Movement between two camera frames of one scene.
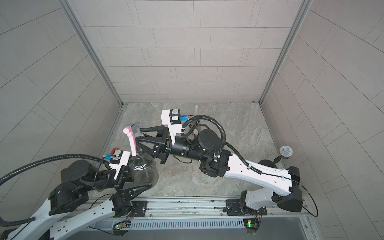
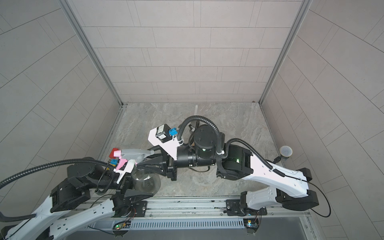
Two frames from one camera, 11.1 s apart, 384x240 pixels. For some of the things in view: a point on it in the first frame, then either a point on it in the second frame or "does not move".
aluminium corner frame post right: x=306 y=6 does not move
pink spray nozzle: x=128 y=130 -> x=137 y=156
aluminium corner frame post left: x=91 y=49 does not move
